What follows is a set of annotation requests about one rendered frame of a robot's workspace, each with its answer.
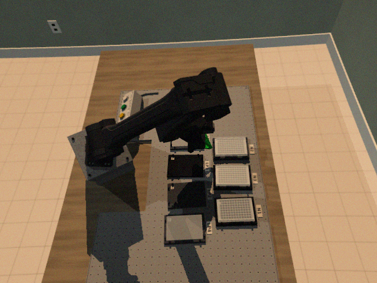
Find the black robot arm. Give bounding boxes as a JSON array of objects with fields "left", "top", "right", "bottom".
[{"left": 85, "top": 67, "right": 232, "bottom": 167}]

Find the white plate lid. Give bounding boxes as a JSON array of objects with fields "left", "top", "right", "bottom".
[{"left": 216, "top": 164, "right": 250, "bottom": 185}]

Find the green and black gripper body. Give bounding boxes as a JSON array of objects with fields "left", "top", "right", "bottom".
[{"left": 182, "top": 133, "right": 206, "bottom": 153}]

